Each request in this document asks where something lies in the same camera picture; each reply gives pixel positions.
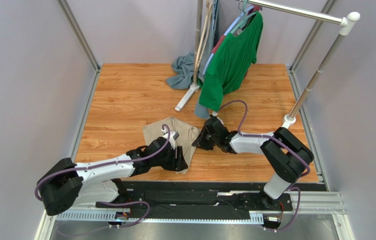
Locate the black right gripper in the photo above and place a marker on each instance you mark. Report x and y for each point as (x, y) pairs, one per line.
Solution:
(205, 136)

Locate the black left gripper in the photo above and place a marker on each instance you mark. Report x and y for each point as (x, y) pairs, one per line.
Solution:
(177, 164)

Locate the beige linen napkin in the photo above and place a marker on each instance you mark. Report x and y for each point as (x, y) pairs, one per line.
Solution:
(187, 134)

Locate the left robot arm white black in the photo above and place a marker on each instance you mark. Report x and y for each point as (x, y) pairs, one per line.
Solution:
(67, 183)

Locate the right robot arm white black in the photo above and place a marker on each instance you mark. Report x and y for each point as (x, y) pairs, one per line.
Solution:
(288, 156)

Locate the blue-grey garment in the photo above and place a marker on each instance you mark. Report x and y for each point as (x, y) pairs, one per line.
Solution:
(183, 66)

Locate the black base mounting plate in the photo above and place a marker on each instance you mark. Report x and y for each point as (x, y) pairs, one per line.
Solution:
(197, 201)

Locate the green t-shirt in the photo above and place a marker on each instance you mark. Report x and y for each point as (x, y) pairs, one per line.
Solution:
(231, 63)

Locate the beige wooden clothes hanger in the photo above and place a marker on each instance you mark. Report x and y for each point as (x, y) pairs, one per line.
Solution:
(202, 33)

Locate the light blue clothes hanger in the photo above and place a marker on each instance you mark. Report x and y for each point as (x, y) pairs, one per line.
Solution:
(220, 40)

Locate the teal clothes hanger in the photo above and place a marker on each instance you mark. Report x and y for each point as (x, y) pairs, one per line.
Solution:
(242, 20)

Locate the silver white clothes rack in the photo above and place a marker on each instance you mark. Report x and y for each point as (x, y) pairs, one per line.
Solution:
(346, 25)

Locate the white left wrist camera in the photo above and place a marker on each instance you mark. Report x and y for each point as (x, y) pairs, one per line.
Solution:
(172, 136)

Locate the aluminium frame rail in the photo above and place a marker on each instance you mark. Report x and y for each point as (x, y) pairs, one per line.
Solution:
(324, 210)

